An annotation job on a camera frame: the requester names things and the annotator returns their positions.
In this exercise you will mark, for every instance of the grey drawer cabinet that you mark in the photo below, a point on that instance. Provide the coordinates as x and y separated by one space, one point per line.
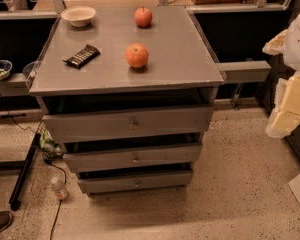
129 106

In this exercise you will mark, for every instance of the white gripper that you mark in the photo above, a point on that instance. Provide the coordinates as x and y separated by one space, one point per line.
299 40

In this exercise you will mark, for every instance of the black metal leg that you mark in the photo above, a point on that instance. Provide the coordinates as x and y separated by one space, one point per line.
14 201

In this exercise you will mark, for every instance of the blue patterned bowl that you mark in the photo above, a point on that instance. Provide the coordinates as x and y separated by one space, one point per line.
5 69

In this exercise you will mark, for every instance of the grey bottom drawer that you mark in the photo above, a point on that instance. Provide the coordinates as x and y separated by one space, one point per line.
143 181

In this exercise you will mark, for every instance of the beige bowl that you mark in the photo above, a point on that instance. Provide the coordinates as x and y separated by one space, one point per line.
78 16

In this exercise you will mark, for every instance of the black candy bar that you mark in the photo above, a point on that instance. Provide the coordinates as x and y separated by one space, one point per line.
83 57

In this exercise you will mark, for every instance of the clear plastic container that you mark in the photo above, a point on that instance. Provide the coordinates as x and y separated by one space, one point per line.
31 69

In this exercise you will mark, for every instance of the green chip bag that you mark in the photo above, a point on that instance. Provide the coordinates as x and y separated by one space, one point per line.
51 149

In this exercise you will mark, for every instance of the grey top drawer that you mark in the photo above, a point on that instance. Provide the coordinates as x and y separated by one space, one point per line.
110 125

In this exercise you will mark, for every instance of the grey drawer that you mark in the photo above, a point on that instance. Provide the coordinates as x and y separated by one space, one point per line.
132 157
143 181
110 125

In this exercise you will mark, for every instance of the plastic bottle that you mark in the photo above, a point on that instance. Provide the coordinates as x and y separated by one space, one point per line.
59 188

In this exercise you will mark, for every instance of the red apple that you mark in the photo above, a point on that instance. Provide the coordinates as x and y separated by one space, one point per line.
143 17

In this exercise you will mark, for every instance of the grey side shelf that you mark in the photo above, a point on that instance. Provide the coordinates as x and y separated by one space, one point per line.
244 72

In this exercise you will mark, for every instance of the grey middle drawer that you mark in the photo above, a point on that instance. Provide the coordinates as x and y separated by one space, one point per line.
132 157

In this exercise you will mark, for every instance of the orange fruit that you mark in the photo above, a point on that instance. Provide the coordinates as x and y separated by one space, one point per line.
137 55

